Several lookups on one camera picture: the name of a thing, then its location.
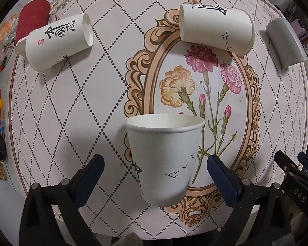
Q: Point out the white paper cup left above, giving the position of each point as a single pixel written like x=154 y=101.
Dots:
x=53 y=43

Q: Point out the grey plastic cup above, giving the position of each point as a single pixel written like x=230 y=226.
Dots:
x=286 y=42

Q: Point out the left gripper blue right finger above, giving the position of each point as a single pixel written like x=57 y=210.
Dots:
x=271 y=222

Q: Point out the white paper cup centre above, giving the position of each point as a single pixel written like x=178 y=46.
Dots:
x=224 y=28

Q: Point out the red corrugated paper cup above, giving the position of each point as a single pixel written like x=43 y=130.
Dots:
x=34 y=15

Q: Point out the small yellow smiley cap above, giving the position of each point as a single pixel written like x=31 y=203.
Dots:
x=1 y=104

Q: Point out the white paper cup with birds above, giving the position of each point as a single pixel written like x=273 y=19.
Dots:
x=164 y=149

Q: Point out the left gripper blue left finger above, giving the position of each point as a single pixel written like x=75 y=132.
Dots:
x=38 y=225

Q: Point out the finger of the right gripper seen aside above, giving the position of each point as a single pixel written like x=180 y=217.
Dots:
x=295 y=183

